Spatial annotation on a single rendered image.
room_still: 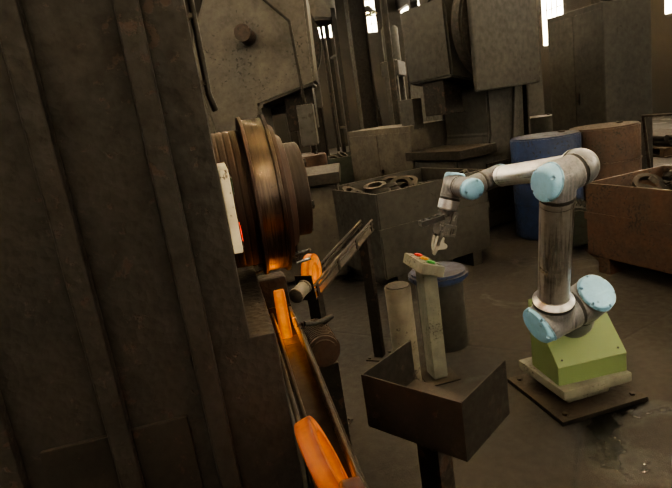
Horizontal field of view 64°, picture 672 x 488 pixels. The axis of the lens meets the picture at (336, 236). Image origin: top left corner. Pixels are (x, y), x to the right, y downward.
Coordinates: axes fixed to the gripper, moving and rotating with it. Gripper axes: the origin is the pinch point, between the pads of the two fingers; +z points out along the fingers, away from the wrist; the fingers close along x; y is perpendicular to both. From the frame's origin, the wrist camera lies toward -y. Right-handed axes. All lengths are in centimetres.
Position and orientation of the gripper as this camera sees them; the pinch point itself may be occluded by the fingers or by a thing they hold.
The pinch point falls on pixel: (433, 252)
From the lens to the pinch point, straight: 246.1
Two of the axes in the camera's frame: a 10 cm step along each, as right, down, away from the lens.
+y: 9.5, 1.5, 2.5
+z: -1.9, 9.7, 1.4
